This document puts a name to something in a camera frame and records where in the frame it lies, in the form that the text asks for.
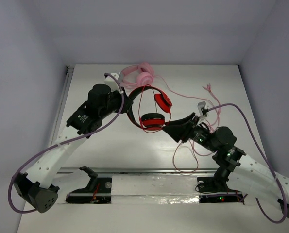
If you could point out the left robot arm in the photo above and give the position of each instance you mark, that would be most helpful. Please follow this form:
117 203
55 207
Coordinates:
33 180

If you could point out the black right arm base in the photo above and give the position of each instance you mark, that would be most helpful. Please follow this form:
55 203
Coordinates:
213 191

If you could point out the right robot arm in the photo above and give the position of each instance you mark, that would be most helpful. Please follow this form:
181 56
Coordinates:
237 170

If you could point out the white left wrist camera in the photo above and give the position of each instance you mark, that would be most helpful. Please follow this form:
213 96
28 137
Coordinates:
113 80

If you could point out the aluminium rail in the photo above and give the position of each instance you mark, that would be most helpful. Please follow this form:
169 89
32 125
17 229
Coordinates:
66 170

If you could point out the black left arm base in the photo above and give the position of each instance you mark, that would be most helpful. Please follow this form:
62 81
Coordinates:
97 190

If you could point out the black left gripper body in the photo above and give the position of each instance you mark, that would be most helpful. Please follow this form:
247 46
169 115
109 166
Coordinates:
126 102

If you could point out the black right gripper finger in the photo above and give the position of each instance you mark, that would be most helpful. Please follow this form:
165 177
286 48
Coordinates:
181 121
180 132

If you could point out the silver foil tape strip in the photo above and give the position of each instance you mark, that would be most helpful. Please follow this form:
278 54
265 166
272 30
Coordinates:
154 189

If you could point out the pink headphones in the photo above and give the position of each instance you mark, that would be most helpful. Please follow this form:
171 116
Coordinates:
145 77

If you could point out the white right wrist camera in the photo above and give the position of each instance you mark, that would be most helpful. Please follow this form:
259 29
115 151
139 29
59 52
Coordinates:
203 110

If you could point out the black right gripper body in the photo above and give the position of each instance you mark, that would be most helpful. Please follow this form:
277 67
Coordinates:
200 136

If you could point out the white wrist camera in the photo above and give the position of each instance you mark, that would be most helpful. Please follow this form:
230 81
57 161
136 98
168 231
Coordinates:
113 80
203 110

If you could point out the red black headphones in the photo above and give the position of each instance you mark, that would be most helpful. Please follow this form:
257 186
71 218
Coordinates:
154 122

